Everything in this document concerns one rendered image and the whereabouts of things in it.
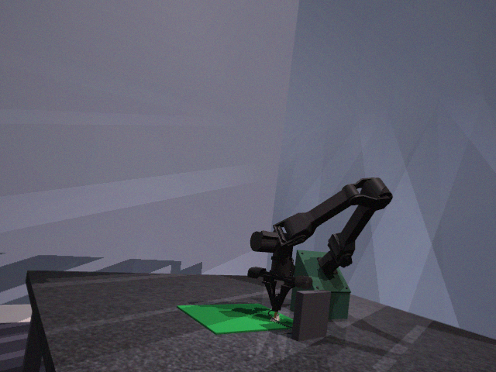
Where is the green circuit board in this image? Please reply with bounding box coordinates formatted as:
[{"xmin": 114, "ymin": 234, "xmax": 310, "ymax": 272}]
[{"xmin": 177, "ymin": 304, "xmax": 293, "ymax": 335}]

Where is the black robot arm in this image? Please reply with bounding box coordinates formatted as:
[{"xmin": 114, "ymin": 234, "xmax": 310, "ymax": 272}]
[{"xmin": 250, "ymin": 177, "xmax": 393, "ymax": 274}]

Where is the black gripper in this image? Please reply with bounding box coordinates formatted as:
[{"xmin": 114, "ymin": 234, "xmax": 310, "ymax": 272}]
[{"xmin": 247, "ymin": 253, "xmax": 312, "ymax": 308}]

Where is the black cable with plug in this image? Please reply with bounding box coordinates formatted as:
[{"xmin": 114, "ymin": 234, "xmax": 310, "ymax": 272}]
[{"xmin": 268, "ymin": 293, "xmax": 292, "ymax": 328}]

